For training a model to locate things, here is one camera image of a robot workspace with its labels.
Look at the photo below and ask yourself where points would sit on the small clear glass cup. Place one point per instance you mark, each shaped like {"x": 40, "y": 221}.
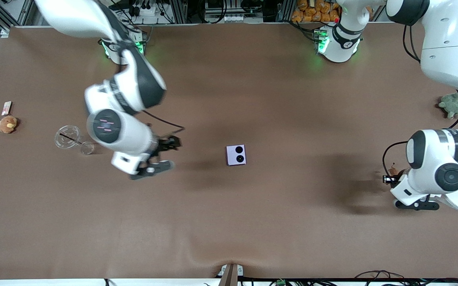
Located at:
{"x": 87, "y": 148}

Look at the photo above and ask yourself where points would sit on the white power strip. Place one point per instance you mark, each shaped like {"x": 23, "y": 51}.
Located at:
{"x": 147, "y": 10}

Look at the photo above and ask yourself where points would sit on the small pink white card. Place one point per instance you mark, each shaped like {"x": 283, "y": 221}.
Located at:
{"x": 6, "y": 107}

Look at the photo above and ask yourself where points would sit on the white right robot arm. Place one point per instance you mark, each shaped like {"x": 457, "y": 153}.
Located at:
{"x": 133, "y": 83}

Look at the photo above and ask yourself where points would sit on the orange plush toy pile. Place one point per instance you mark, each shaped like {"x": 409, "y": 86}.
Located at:
{"x": 314, "y": 11}

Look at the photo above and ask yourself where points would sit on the thin black stick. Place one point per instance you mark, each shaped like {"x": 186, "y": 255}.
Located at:
{"x": 70, "y": 138}

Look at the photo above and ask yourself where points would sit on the clear glass dish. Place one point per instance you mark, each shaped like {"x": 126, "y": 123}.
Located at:
{"x": 66, "y": 136}

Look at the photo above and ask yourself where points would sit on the brown lion statue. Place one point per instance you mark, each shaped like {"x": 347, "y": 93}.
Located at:
{"x": 393, "y": 171}

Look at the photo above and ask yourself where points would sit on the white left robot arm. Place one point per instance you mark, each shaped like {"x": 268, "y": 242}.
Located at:
{"x": 447, "y": 51}

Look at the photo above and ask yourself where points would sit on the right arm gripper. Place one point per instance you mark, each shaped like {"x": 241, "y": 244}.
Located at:
{"x": 164, "y": 144}

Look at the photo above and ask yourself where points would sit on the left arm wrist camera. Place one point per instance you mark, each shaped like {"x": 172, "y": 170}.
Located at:
{"x": 418, "y": 205}

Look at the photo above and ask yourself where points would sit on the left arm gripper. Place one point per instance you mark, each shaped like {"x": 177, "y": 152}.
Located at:
{"x": 390, "y": 179}

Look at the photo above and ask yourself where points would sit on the white phone with black lenses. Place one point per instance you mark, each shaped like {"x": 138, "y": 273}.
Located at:
{"x": 236, "y": 155}

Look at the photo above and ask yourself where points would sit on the green plush turtle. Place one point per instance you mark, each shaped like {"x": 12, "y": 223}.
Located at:
{"x": 451, "y": 104}

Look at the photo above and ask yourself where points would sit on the white electronics box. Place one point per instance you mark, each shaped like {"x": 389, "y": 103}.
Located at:
{"x": 225, "y": 12}

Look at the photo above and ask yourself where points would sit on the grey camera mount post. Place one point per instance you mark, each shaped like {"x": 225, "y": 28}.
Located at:
{"x": 229, "y": 275}

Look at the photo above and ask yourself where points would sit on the brown plush toy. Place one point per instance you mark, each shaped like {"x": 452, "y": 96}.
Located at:
{"x": 7, "y": 124}

